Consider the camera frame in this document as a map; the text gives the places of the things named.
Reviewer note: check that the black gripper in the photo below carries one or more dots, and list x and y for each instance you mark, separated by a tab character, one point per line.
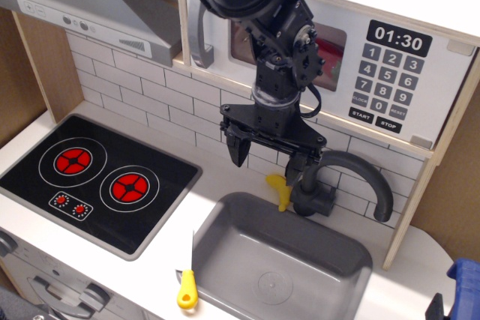
280	128

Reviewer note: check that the grey microwave door handle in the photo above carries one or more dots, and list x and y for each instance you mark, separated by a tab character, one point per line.
201	53

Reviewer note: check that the white toy microwave door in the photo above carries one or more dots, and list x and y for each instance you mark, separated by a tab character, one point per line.
394	79

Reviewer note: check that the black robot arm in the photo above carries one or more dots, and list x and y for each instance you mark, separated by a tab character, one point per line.
287	63

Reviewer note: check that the yellow toy banana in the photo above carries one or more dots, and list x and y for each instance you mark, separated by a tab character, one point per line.
279	184

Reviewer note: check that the dark grey toy faucet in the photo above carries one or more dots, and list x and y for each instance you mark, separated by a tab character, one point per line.
339	176

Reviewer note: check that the grey toy sink basin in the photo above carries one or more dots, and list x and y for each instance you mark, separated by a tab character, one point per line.
255	262

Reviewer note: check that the red toy chili pepper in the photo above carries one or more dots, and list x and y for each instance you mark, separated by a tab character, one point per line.
332	55

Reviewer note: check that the black toy stove top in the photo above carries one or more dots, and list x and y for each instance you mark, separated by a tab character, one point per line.
100	184

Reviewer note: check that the grey toy range hood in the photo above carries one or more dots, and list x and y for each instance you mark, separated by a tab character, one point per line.
149	28

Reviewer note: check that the black clamp piece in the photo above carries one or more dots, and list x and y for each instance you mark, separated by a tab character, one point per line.
435	310

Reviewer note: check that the blue plastic object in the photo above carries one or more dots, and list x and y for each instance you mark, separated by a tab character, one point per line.
465	272

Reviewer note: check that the grey toy oven door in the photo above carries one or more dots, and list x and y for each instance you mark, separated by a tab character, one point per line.
69	294

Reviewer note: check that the wooden toy kitchen frame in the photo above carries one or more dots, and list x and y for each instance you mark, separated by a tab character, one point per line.
182	101

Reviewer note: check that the yellow handled toy knife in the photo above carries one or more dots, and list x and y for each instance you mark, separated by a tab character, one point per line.
187	297

